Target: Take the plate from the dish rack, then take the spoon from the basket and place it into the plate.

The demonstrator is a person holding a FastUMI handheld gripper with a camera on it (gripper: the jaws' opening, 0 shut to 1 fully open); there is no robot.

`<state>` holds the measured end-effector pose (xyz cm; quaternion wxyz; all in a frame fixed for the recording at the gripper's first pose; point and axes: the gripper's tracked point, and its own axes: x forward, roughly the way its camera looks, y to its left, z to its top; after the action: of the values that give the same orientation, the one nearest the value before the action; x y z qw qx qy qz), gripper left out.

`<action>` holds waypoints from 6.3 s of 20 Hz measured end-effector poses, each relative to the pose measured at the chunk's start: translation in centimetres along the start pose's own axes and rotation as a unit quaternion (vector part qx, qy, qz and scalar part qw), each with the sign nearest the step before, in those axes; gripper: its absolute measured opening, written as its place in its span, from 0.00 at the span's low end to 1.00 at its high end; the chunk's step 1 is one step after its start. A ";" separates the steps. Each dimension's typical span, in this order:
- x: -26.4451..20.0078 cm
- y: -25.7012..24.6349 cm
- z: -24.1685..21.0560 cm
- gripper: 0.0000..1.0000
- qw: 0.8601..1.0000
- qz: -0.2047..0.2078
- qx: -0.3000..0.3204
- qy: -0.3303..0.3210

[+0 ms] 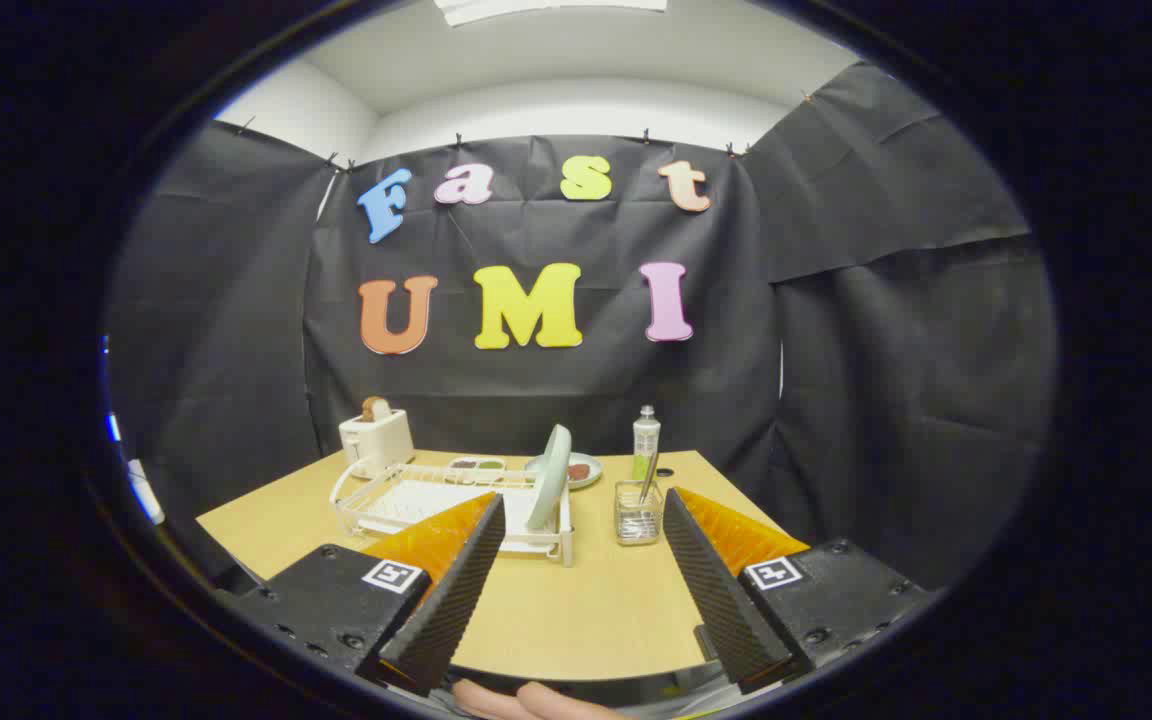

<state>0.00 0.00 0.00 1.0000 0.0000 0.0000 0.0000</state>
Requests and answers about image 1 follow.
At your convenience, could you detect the white divided seasoning tray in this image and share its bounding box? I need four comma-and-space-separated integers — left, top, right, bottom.
445, 457, 507, 485

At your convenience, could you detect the black backdrop cloth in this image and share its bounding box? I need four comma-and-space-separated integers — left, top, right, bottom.
106, 62, 1059, 591

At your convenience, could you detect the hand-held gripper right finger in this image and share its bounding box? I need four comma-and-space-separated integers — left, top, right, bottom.
663, 487, 932, 696

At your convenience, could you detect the white ceiling light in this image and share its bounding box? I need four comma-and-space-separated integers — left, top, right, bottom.
434, 0, 669, 27

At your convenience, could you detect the light green plate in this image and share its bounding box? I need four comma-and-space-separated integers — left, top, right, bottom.
526, 424, 573, 531

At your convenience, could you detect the light blue plate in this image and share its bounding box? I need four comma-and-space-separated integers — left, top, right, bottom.
524, 452, 604, 491

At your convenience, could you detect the clear wire basket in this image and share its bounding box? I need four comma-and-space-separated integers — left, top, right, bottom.
615, 480, 664, 547

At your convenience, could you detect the green drink bottle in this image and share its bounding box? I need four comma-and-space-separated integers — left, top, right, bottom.
633, 405, 661, 482

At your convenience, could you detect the white toaster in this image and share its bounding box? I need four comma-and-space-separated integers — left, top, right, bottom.
339, 408, 416, 480

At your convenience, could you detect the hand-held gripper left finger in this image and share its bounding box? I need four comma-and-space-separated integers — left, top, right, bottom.
221, 492, 507, 698

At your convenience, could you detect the white wire dish rack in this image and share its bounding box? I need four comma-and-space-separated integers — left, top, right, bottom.
329, 458, 577, 568

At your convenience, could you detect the wooden handled metal spoon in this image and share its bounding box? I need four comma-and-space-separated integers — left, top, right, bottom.
636, 450, 661, 536

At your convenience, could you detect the white drain tray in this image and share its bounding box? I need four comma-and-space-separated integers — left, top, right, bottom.
361, 478, 542, 546

